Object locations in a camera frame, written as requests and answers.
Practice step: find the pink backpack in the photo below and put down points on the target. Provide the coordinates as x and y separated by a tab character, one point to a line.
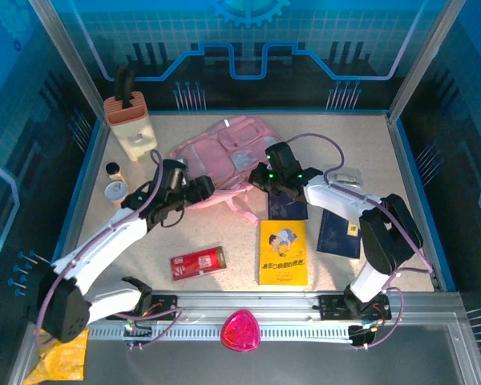
208	160

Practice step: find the plain dark blue book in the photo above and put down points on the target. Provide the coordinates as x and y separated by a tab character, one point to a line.
284	208

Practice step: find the red pencil case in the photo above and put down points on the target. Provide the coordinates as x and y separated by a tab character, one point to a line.
196	262

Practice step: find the yellow cartoon cover book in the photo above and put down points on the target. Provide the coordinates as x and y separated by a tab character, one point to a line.
282	256

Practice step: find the dark blue book yellow label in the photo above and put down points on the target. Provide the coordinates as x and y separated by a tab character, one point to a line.
336	236

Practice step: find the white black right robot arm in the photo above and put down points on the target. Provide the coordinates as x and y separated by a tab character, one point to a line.
336	200

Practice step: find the tin can silver lid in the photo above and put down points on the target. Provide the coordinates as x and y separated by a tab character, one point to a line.
116	192

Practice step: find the small jar black lid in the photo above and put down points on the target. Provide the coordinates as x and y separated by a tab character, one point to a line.
115	172

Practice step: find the clear plastic bag with item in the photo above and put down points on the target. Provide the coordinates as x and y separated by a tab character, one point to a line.
346	177

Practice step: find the beige knife block orange top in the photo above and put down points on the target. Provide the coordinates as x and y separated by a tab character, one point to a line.
130	132

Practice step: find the pink triangular button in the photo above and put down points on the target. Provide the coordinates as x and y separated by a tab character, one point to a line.
240	331

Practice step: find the yellow plastic bag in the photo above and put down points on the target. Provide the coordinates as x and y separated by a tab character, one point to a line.
60	357

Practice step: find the aluminium side rail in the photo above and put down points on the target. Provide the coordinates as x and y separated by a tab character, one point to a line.
409	180
89	176

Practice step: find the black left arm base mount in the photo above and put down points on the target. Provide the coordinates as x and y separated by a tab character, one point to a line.
164	302

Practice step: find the aluminium slotted mounting rail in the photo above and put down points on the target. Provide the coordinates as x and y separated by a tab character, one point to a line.
264	298

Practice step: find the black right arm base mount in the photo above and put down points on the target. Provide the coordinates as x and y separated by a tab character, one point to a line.
330	306

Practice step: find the aluminium frame post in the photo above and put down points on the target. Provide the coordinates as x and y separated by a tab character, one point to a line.
423	56
64	56

